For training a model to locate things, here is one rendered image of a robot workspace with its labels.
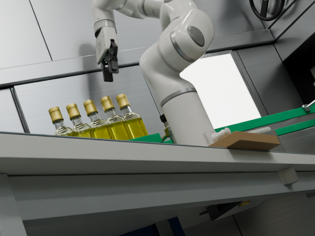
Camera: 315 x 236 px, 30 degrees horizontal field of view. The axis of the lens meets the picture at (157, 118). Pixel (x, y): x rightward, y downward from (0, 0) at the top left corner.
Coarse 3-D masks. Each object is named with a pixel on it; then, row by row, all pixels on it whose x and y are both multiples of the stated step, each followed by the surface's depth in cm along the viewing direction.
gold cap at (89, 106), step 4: (88, 100) 182; (92, 100) 183; (84, 104) 182; (88, 104) 181; (92, 104) 182; (88, 108) 181; (92, 108) 181; (96, 108) 182; (88, 112) 181; (88, 116) 182
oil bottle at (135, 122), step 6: (126, 114) 185; (132, 114) 185; (138, 114) 186; (126, 120) 183; (132, 120) 183; (138, 120) 184; (132, 126) 182; (138, 126) 183; (144, 126) 184; (132, 132) 182; (138, 132) 182; (144, 132) 183
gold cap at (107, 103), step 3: (105, 96) 184; (108, 96) 185; (102, 99) 184; (105, 99) 184; (108, 99) 184; (102, 102) 184; (105, 102) 184; (108, 102) 184; (111, 102) 185; (102, 105) 185; (105, 105) 184; (108, 105) 183; (111, 105) 184; (105, 108) 183; (108, 108) 183; (114, 108) 185
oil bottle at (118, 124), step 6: (108, 120) 181; (114, 120) 181; (120, 120) 181; (114, 126) 180; (120, 126) 180; (126, 126) 181; (114, 132) 179; (120, 132) 179; (126, 132) 180; (114, 138) 179; (120, 138) 179; (126, 138) 179; (132, 138) 180
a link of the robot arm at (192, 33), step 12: (192, 12) 145; (204, 12) 150; (180, 24) 139; (192, 24) 141; (204, 24) 145; (180, 36) 136; (192, 36) 137; (204, 36) 142; (180, 48) 137; (192, 48) 136; (204, 48) 140; (192, 60) 139
